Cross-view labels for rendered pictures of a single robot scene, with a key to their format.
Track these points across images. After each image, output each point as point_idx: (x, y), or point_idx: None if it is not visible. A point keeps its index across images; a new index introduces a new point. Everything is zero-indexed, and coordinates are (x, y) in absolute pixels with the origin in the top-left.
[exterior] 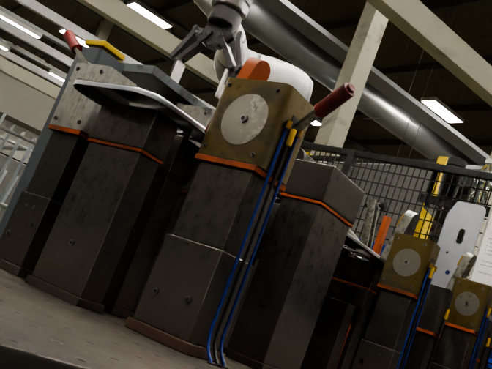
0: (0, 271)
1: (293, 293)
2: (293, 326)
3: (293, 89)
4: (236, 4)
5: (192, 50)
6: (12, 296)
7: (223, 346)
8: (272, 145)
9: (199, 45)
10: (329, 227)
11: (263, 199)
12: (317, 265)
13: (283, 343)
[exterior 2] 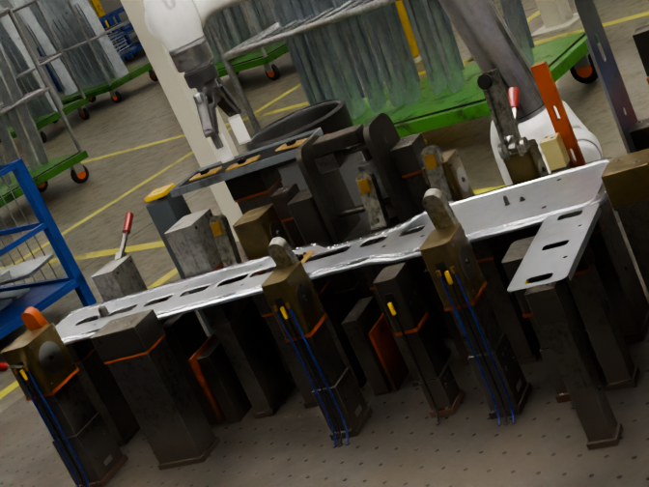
0: None
1: (141, 419)
2: (163, 434)
3: (4, 353)
4: (180, 71)
5: (222, 106)
6: (38, 479)
7: (228, 421)
8: (21, 385)
9: (217, 102)
10: (128, 367)
11: (49, 404)
12: (144, 393)
13: (164, 446)
